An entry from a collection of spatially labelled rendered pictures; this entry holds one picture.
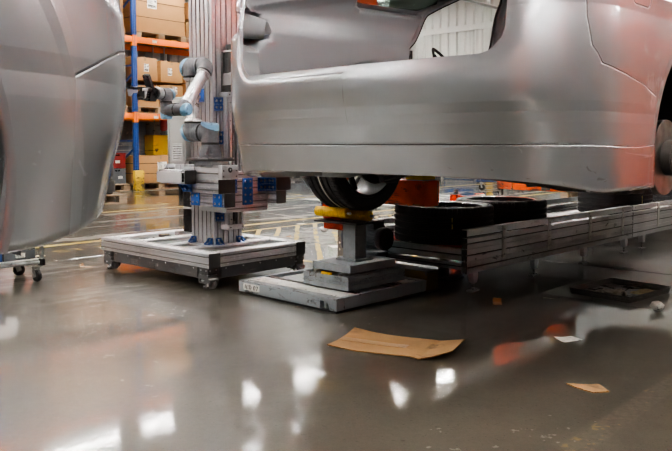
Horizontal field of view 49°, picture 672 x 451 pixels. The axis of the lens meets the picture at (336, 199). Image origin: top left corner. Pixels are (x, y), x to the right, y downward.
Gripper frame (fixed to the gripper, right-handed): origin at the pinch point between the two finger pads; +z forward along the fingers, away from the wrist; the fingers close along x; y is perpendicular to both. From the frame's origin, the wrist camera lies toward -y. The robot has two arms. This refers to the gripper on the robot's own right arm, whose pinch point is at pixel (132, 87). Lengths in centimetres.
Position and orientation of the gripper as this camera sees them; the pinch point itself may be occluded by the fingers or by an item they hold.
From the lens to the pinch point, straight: 455.0
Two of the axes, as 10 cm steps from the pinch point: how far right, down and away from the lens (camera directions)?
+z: -4.7, 0.7, -8.8
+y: -1.2, 9.8, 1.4
